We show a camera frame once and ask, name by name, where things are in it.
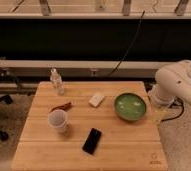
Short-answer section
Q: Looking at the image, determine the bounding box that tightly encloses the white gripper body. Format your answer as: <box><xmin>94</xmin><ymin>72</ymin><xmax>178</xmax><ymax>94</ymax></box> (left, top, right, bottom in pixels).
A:
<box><xmin>148</xmin><ymin>85</ymin><xmax>175</xmax><ymax>107</ymax></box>

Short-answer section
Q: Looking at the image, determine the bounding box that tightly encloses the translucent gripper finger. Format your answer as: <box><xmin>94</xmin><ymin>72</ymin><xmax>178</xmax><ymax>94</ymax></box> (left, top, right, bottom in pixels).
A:
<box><xmin>155</xmin><ymin>107</ymin><xmax>167</xmax><ymax>125</ymax></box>

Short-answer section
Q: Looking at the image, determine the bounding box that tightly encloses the black rectangular eraser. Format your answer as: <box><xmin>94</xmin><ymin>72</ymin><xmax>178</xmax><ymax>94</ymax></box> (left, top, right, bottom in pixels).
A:
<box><xmin>82</xmin><ymin>128</ymin><xmax>101</xmax><ymax>155</ymax></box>

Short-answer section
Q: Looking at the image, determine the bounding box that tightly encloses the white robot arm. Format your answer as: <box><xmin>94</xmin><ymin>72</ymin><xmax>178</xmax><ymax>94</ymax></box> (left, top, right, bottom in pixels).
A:
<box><xmin>148</xmin><ymin>60</ymin><xmax>191</xmax><ymax>125</ymax></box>

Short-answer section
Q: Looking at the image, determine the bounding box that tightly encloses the green ceramic bowl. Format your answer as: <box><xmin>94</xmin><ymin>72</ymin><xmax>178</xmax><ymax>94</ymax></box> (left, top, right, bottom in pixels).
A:
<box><xmin>114</xmin><ymin>93</ymin><xmax>147</xmax><ymax>122</ymax></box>

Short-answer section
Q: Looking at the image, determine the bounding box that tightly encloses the white rectangular block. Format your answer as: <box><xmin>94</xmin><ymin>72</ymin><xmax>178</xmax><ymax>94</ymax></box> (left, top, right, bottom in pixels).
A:
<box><xmin>89</xmin><ymin>93</ymin><xmax>105</xmax><ymax>107</ymax></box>

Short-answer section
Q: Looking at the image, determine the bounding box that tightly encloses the brown stick object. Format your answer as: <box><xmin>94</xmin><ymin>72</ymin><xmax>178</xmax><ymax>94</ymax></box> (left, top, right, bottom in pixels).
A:
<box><xmin>51</xmin><ymin>102</ymin><xmax>72</xmax><ymax>112</ymax></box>

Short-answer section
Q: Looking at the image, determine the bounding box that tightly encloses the clear plastic bottle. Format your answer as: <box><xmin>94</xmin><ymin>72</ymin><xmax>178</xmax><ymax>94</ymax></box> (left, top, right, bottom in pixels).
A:
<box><xmin>50</xmin><ymin>68</ymin><xmax>64</xmax><ymax>95</ymax></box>

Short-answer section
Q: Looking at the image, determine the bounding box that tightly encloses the white wall outlet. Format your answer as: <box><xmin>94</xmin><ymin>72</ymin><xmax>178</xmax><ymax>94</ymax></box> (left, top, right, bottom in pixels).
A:
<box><xmin>90</xmin><ymin>69</ymin><xmax>99</xmax><ymax>77</ymax></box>

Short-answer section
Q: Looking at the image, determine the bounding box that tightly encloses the black hanging cable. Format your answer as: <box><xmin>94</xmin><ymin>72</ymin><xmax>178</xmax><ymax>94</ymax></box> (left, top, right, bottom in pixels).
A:
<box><xmin>107</xmin><ymin>9</ymin><xmax>146</xmax><ymax>78</ymax></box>

